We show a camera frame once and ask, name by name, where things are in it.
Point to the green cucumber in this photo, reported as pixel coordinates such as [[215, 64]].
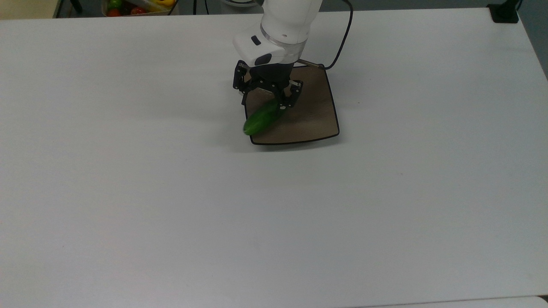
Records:
[[262, 119]]

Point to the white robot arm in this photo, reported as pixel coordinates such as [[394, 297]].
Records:
[[282, 30]]

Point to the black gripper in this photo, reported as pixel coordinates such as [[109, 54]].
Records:
[[274, 75]]

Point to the basket of toy fruit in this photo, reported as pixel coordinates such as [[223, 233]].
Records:
[[137, 6]]

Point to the square brown ceramic plate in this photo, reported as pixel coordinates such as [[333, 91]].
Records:
[[308, 111]]

